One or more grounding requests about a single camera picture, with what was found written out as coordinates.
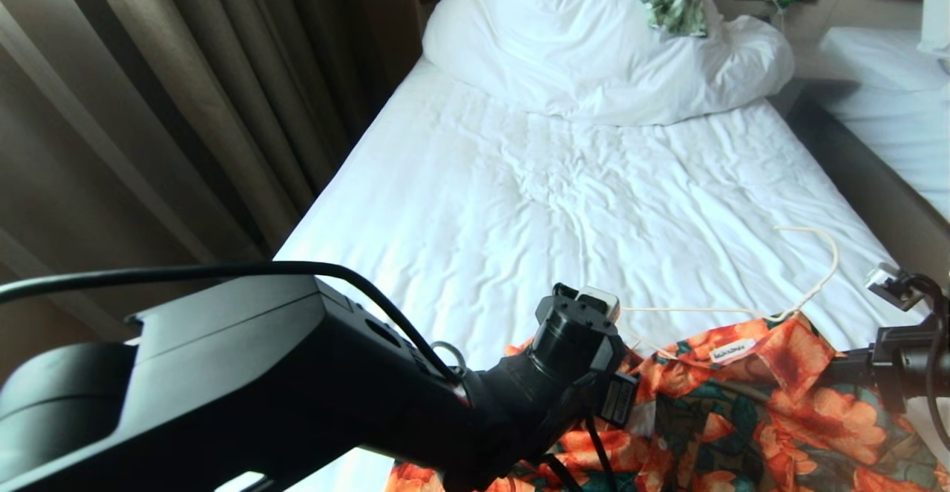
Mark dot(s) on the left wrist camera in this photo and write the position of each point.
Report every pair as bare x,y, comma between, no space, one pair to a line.
598,303

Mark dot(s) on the bed with white sheet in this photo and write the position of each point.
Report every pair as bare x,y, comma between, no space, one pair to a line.
905,106
519,202

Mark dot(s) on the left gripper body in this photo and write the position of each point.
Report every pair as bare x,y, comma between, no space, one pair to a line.
619,397

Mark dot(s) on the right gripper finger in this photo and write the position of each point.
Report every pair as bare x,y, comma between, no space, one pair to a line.
852,367

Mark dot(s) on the white duvet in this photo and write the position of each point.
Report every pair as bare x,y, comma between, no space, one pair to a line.
534,47

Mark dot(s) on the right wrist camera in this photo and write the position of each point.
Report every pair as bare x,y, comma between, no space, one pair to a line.
888,285

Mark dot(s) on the brown curtain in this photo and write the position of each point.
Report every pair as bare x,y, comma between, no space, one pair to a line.
185,106

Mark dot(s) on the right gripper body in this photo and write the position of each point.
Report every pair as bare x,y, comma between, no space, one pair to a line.
909,366

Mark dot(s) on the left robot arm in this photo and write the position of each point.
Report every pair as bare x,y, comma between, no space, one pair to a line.
245,388

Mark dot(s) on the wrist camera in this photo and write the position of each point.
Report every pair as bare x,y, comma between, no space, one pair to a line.
888,285
598,303

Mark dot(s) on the white pillow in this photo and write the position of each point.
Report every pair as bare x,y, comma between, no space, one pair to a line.
937,10

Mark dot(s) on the orange floral shirt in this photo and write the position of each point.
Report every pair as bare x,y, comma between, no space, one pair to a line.
742,425

